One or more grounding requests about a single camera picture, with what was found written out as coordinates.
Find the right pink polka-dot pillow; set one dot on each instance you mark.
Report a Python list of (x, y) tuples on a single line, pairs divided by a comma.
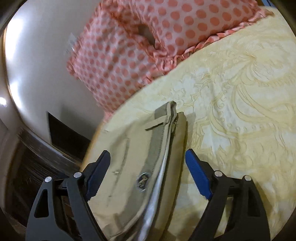
[(169, 31)]

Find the left pink polka-dot pillow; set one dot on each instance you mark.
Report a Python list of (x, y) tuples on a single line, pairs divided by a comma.
[(111, 58)]

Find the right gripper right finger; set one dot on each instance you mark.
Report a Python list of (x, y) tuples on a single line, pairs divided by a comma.
[(247, 220)]

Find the khaki beige pants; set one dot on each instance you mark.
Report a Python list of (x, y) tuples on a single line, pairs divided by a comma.
[(137, 195)]

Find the dark bedside furniture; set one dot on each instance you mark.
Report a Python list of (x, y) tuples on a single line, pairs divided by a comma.
[(32, 160)]

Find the yellow patterned bed sheet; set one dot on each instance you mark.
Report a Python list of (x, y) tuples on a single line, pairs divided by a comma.
[(238, 95)]

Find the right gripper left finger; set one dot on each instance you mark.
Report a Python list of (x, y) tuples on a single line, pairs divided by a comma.
[(60, 210)]

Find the white wall outlet plate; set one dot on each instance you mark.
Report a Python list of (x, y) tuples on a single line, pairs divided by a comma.
[(71, 43)]

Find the pink polka-dot pillow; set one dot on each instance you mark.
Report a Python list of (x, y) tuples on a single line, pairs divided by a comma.
[(111, 58), (169, 31)]

